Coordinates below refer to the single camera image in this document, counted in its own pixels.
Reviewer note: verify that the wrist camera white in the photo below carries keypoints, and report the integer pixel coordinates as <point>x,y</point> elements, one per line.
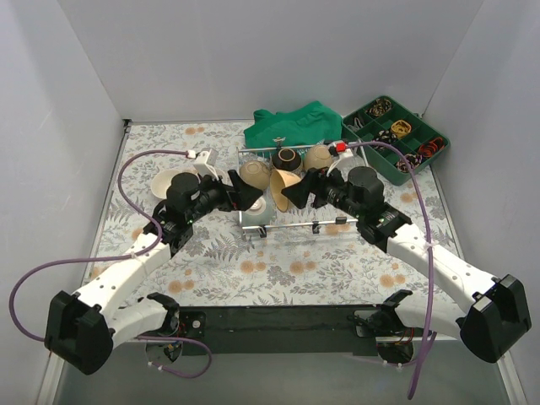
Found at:
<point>342,156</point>
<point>204,162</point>

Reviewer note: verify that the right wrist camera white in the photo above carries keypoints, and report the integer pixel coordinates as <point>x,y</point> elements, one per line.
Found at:
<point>342,156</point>

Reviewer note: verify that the green divided organizer tray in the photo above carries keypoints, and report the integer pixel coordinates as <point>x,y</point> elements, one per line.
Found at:
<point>384,120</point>

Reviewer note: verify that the beige bowl back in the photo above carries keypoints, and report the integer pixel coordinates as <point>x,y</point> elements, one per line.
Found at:
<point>317,157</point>

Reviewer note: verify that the floral patterned table mat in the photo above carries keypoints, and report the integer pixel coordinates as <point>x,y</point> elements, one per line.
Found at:
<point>219,265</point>

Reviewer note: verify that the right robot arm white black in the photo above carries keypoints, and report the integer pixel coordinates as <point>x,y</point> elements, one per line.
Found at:
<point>492,313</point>

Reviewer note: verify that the dark brown patterned bowl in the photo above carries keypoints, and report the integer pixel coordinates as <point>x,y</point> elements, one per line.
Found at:
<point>287,159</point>

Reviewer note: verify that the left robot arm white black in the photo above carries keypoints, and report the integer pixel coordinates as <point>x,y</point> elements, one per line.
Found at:
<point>85,326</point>

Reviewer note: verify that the metal wire dish rack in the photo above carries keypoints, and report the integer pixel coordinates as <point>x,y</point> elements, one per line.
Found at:
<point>308,217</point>

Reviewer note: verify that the pale beige white bowl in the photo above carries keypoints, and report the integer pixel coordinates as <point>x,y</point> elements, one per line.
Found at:
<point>163,179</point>

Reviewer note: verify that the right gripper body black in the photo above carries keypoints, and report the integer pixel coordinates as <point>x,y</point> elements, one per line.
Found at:
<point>317,187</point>

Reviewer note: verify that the mint green dotted bowl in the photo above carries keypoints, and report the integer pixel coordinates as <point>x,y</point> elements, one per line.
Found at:
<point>260,213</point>

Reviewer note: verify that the green cloth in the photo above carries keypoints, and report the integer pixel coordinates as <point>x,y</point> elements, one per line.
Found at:
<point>310,124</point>

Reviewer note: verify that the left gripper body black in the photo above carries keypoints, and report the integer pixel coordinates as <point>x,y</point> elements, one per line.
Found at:
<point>229,193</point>

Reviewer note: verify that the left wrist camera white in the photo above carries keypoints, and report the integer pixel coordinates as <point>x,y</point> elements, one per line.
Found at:
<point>204,162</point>

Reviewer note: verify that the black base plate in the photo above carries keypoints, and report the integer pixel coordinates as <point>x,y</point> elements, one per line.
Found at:
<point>278,329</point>

